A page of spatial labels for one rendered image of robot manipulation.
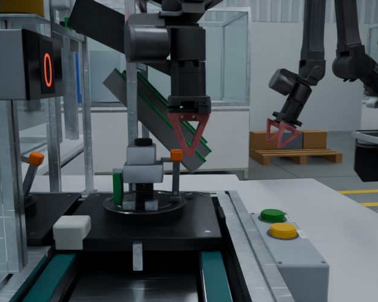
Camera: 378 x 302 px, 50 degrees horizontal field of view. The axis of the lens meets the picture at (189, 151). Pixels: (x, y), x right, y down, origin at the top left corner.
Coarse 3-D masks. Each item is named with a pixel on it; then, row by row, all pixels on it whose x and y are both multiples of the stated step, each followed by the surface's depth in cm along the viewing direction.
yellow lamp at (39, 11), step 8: (0, 0) 44; (8, 0) 43; (16, 0) 43; (24, 0) 44; (32, 0) 44; (40, 0) 45; (0, 8) 44; (8, 8) 43; (16, 8) 43; (24, 8) 44; (32, 8) 44; (40, 8) 45
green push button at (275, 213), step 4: (260, 212) 69; (264, 212) 69; (268, 212) 69; (272, 212) 69; (276, 212) 69; (280, 212) 69; (260, 216) 69; (264, 216) 68; (268, 216) 67; (272, 216) 67; (276, 216) 67; (280, 216) 67; (264, 220) 68; (268, 220) 67; (272, 220) 67; (276, 220) 67; (280, 220) 67
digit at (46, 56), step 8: (40, 40) 44; (40, 48) 44; (48, 48) 47; (40, 56) 44; (48, 56) 47; (40, 64) 44; (48, 64) 47; (48, 72) 47; (48, 80) 47; (48, 88) 47
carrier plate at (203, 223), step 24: (192, 192) 82; (96, 216) 67; (192, 216) 67; (216, 216) 67; (96, 240) 58; (120, 240) 58; (144, 240) 58; (168, 240) 58; (192, 240) 58; (216, 240) 58
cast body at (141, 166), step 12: (132, 144) 68; (144, 144) 66; (132, 156) 66; (144, 156) 66; (156, 156) 70; (120, 168) 68; (132, 168) 66; (144, 168) 66; (156, 168) 66; (132, 180) 66; (144, 180) 66; (156, 180) 67
